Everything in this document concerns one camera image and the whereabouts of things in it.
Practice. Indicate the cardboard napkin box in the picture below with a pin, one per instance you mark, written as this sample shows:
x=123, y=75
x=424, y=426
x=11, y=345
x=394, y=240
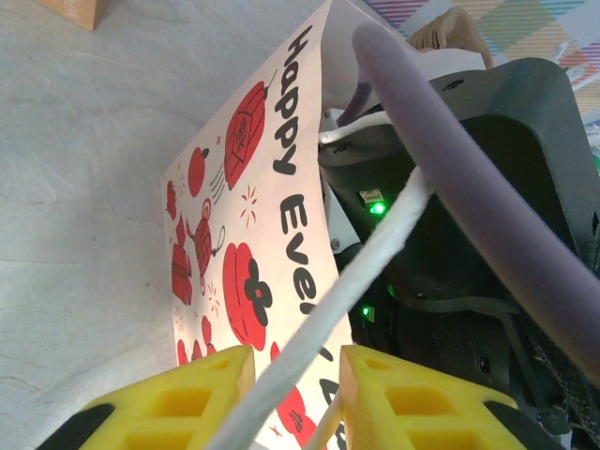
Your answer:
x=75, y=11

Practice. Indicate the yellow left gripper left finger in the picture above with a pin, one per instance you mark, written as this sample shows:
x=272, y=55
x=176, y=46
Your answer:
x=164, y=412

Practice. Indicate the stack of pulp cup carriers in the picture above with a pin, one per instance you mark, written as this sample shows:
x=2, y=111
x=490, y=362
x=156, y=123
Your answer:
x=450, y=33

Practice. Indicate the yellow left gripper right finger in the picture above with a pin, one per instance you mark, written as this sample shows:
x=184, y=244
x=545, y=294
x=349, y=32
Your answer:
x=422, y=412

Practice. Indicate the white red printed paper bag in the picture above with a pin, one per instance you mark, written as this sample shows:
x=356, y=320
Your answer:
x=272, y=187

